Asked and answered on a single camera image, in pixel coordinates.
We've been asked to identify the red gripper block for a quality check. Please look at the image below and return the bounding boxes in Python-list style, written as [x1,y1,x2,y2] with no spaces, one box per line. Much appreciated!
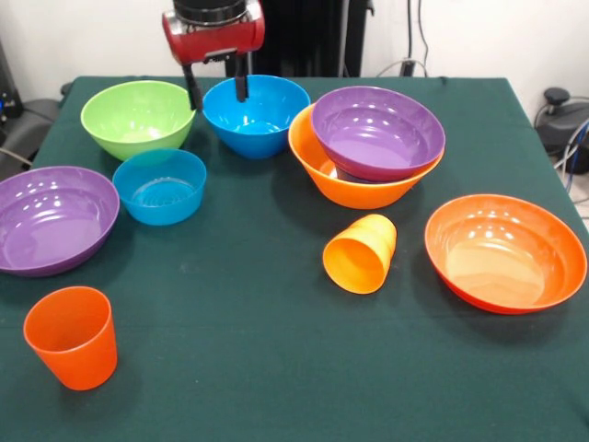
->
[161,0,267,111]

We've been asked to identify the small translucent blue bowl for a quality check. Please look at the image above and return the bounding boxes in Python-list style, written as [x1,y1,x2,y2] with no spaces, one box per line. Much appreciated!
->
[112,147,208,227]

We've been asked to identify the purple bowl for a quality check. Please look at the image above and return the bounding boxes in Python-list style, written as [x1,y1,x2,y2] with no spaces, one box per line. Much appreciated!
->
[0,166,121,278]
[310,86,447,182]

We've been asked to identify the large orange bowl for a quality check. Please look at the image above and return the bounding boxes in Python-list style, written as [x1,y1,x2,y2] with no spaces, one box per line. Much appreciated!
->
[287,104,445,211]

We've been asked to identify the orange cup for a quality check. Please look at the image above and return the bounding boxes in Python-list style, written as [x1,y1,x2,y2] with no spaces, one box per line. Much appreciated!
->
[322,214,398,295]

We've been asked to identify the green bowl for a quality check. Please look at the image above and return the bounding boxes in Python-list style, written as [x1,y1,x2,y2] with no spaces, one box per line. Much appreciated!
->
[80,79,198,162]

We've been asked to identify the black equipment box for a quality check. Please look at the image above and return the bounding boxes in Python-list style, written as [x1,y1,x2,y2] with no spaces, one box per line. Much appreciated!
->
[0,41,24,123]

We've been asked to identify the dark green tablecloth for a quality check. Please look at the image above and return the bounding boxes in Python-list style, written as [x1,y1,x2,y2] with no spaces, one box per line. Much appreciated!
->
[0,76,589,442]

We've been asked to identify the red cup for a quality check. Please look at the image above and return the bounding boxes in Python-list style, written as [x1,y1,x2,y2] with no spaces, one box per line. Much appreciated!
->
[23,285,119,392]

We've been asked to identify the red shallow bowl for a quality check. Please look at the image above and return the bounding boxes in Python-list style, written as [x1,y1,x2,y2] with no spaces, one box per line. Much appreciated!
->
[423,193,589,316]

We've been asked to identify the tangled floor cables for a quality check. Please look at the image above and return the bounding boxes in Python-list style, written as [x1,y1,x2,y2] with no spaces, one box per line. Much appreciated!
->
[551,117,589,194]

